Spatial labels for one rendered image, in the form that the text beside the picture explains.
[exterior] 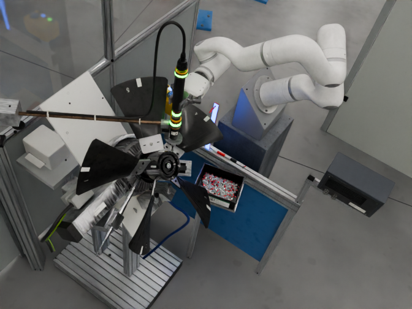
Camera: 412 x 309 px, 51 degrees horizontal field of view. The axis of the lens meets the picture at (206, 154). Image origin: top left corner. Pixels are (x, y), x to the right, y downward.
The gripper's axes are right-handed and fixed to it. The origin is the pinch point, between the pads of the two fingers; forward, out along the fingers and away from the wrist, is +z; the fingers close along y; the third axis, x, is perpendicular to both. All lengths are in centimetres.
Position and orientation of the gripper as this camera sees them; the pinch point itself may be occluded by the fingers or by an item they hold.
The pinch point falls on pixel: (177, 101)
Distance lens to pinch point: 159.3
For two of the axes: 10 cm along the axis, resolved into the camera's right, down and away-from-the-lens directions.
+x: 1.4, -6.1, -7.8
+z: -5.4, 6.1, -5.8
